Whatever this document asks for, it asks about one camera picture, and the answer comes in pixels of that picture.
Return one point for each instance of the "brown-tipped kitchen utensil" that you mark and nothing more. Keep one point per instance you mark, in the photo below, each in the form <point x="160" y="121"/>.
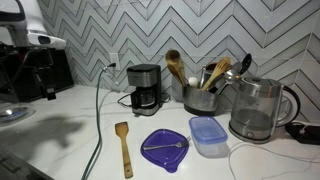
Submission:
<point x="211" y="66"/>

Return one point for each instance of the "steel utensil holder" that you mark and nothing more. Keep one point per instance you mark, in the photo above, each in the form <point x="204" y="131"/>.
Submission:
<point x="200" y="100"/>

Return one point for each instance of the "steel ladle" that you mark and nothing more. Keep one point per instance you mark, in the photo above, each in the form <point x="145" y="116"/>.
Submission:
<point x="231" y="76"/>

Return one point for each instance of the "glass electric kettle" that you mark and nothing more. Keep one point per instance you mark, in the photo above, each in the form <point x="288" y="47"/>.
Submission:
<point x="256" y="110"/>

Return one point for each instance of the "slotted wooden spoon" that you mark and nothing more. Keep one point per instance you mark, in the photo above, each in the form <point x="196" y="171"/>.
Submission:
<point x="218" y="71"/>

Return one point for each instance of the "metal fork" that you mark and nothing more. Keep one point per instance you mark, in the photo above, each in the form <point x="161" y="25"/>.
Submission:
<point x="165" y="146"/>

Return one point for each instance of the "purple plastic lid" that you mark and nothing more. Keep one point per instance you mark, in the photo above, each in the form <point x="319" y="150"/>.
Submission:
<point x="165" y="151"/>

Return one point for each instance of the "clear glass lid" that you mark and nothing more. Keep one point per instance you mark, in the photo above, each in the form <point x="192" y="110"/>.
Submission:
<point x="13" y="113"/>

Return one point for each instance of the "blue-lidded plastic container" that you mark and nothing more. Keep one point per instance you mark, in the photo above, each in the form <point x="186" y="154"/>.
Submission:
<point x="208" y="135"/>

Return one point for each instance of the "flat wooden spatula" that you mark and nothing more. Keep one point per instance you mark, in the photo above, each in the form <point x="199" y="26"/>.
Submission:
<point x="124" y="143"/>

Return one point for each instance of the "black power adapter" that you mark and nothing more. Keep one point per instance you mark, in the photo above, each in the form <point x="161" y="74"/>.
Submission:
<point x="305" y="133"/>

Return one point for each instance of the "black box appliance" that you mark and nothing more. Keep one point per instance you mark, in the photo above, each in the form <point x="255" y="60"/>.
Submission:
<point x="65" y="75"/>

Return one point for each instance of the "white wall outlet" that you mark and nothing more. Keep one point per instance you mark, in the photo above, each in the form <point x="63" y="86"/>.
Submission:
<point x="114" y="60"/>

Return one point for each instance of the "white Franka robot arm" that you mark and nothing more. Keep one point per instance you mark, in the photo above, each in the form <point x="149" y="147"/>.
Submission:
<point x="31" y="23"/>

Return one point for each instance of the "black plastic spoon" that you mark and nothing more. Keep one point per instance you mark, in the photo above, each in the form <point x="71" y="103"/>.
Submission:
<point x="246" y="63"/>

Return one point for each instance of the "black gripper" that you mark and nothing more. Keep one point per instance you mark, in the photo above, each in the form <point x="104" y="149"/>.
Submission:
<point x="43" y="68"/>

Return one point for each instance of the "black steel coffee maker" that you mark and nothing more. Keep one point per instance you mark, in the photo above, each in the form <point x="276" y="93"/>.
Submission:
<point x="144" y="90"/>

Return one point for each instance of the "round wooden spoon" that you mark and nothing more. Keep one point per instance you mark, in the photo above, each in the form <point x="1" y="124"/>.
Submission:
<point x="175" y="65"/>

